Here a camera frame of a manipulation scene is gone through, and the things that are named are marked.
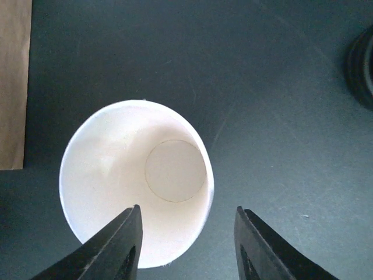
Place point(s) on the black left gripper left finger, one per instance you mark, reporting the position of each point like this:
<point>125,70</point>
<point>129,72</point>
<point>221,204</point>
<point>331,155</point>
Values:
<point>112,253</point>

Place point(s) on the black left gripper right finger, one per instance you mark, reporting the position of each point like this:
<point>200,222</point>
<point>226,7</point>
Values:
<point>263,254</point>

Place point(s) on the single white paper cup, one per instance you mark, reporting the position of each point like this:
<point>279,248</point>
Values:
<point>138,152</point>

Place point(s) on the brown paper bag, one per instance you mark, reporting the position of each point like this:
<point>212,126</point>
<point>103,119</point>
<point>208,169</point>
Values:
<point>15,48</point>

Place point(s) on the black coffee cup lid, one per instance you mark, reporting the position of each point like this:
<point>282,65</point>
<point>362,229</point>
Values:
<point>358,68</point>

